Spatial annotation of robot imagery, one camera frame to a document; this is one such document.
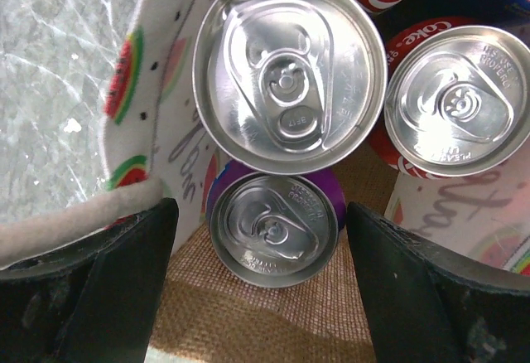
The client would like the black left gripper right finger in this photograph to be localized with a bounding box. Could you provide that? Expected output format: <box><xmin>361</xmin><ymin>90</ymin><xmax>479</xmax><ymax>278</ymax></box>
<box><xmin>346</xmin><ymin>202</ymin><xmax>529</xmax><ymax>362</ymax></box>

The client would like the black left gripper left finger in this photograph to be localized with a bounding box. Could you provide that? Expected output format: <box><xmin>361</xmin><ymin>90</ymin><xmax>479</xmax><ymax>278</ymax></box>
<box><xmin>1</xmin><ymin>198</ymin><xmax>179</xmax><ymax>362</ymax></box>

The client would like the watermelon canvas bag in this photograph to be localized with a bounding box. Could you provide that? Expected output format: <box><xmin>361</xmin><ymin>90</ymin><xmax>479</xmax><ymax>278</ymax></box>
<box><xmin>1</xmin><ymin>0</ymin><xmax>529</xmax><ymax>362</ymax></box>

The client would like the purple Fanta can front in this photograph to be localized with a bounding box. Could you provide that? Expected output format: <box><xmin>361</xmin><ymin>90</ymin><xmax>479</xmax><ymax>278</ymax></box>
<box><xmin>205</xmin><ymin>160</ymin><xmax>346</xmax><ymax>288</ymax></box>

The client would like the black yellow beverage can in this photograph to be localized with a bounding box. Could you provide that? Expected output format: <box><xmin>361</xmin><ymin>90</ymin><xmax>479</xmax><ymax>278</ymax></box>
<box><xmin>192</xmin><ymin>0</ymin><xmax>388</xmax><ymax>175</ymax></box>

